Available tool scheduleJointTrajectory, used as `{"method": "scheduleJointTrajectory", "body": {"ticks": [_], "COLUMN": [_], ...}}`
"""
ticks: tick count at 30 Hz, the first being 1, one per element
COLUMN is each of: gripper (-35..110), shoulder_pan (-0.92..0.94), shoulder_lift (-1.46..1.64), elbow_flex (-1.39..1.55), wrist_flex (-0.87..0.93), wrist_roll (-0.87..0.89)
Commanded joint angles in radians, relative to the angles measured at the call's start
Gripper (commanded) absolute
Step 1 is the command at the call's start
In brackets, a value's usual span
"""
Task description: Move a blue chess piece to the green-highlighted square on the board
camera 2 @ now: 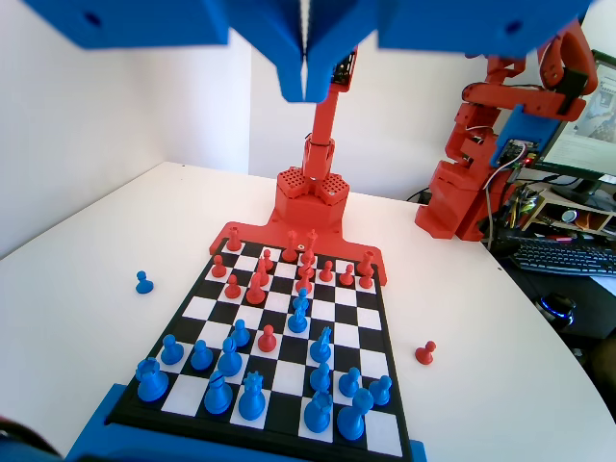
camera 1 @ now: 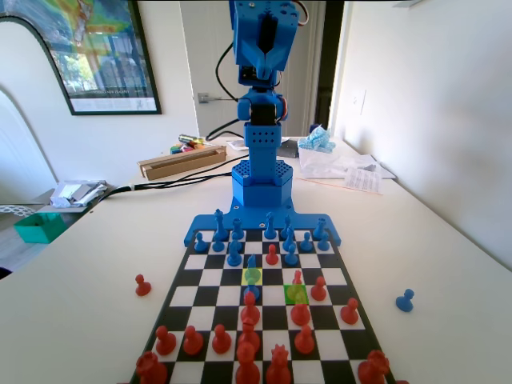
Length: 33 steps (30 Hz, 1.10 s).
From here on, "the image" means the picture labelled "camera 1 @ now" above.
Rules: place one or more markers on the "blue chess bishop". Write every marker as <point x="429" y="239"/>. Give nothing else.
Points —
<point x="287" y="222"/>

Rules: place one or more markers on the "thin orange stick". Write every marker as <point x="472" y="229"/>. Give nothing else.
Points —
<point x="320" y="182"/>

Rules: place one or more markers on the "blue chess rook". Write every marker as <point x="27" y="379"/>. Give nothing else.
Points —
<point x="318" y="230"/>
<point x="237" y="229"/>

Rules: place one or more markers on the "red chess pawn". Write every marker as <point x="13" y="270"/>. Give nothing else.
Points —
<point x="221" y="341"/>
<point x="272" y="256"/>
<point x="305" y="342"/>
<point x="165" y="343"/>
<point x="193" y="343"/>
<point x="142" y="287"/>
<point x="318" y="291"/>
<point x="350" y="314"/>

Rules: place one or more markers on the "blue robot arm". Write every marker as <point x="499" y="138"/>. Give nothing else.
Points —
<point x="262" y="184"/>

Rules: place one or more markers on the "long cardboard box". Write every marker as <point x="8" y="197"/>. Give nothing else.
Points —
<point x="180" y="164"/>

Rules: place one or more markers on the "framed map poster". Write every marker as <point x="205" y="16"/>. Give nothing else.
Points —
<point x="108" y="60"/>

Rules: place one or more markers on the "dark grey pad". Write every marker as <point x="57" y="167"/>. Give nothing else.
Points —
<point x="289" y="149"/>

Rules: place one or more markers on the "colourful marker set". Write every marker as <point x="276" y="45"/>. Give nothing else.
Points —
<point x="182" y="149"/>

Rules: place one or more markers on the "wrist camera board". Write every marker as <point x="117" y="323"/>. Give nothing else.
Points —
<point x="248" y="76"/>

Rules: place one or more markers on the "white perforated bowl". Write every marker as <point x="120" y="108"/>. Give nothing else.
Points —
<point x="14" y="210"/>

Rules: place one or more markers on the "white paper sheets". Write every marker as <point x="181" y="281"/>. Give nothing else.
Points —
<point x="332" y="164"/>

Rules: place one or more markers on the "white arched panel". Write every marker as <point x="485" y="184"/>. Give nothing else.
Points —
<point x="24" y="60"/>

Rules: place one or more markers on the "blue white plastic bag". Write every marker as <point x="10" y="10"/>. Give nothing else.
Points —
<point x="316" y="140"/>

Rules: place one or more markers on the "green plastic box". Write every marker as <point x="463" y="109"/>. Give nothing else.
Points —
<point x="38" y="232"/>

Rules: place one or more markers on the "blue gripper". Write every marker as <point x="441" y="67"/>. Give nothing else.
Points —
<point x="263" y="60"/>

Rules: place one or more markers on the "black white chessboard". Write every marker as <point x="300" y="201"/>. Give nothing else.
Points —
<point x="272" y="298"/>

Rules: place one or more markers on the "yellow green marker tube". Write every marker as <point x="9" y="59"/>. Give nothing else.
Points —
<point x="190" y="138"/>

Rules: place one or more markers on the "printed paper sheet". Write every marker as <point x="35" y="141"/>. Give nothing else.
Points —
<point x="364" y="180"/>

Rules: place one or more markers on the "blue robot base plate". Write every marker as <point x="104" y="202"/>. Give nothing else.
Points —
<point x="208" y="228"/>

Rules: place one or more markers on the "white door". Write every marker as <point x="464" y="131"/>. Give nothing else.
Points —
<point x="208" y="48"/>

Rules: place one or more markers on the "small white paper sheet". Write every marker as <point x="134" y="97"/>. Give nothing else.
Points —
<point x="238" y="145"/>

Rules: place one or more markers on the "blue chess king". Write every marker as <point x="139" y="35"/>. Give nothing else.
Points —
<point x="219" y="226"/>

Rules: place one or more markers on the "blue chess queen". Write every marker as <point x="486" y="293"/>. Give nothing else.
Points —
<point x="270" y="226"/>

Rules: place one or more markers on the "red chess queen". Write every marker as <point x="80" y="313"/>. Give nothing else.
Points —
<point x="278" y="368"/>

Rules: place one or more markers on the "grey paper pile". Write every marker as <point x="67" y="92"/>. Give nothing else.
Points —
<point x="76" y="192"/>

